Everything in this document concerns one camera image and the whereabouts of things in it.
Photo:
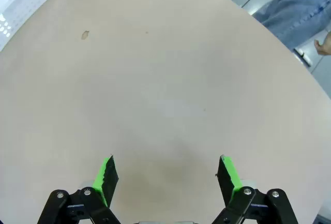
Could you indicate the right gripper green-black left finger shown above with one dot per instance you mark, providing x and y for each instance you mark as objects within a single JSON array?
[{"x": 110, "y": 180}]

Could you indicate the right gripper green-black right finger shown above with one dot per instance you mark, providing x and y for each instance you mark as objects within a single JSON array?
[{"x": 225, "y": 180}]

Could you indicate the person's right hand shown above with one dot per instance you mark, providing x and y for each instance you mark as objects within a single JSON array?
[{"x": 324, "y": 49}]

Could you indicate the person black sweater blue jeans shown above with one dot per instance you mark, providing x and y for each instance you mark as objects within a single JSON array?
[{"x": 297, "y": 9}]

